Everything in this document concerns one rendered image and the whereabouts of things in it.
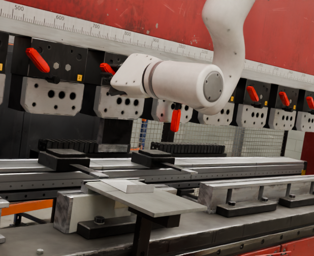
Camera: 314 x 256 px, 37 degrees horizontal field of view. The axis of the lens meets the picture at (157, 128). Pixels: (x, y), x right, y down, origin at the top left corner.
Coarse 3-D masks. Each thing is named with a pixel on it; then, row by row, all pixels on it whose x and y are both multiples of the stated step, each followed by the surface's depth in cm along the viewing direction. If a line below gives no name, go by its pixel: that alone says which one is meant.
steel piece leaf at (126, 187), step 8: (112, 184) 122; (120, 184) 124; (128, 184) 125; (136, 184) 117; (144, 184) 119; (152, 184) 120; (128, 192) 116; (136, 192) 117; (144, 192) 119; (152, 192) 121
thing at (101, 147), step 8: (104, 120) 122; (112, 120) 124; (120, 120) 126; (128, 120) 128; (104, 128) 122; (112, 128) 124; (120, 128) 126; (128, 128) 128; (104, 136) 123; (112, 136) 125; (120, 136) 127; (128, 136) 129; (104, 144) 124; (112, 144) 125; (120, 144) 127; (128, 144) 129
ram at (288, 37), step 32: (32, 0) 100; (64, 0) 105; (96, 0) 111; (128, 0) 117; (160, 0) 124; (192, 0) 133; (256, 0) 153; (288, 0) 166; (32, 32) 101; (64, 32) 106; (160, 32) 126; (192, 32) 135; (256, 32) 156; (288, 32) 169; (288, 64) 173
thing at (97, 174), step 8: (40, 152) 144; (48, 152) 143; (56, 152) 140; (64, 152) 141; (72, 152) 143; (80, 152) 145; (40, 160) 143; (48, 160) 140; (56, 160) 137; (64, 160) 138; (72, 160) 140; (80, 160) 142; (88, 160) 144; (56, 168) 137; (64, 168) 139; (72, 168) 141; (80, 168) 136; (88, 168) 138; (96, 176) 130; (104, 176) 130
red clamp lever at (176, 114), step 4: (176, 104) 131; (180, 104) 131; (176, 108) 131; (176, 112) 131; (180, 112) 131; (172, 116) 132; (176, 116) 131; (172, 120) 132; (176, 120) 131; (172, 124) 131; (176, 124) 131; (172, 128) 131; (176, 128) 131
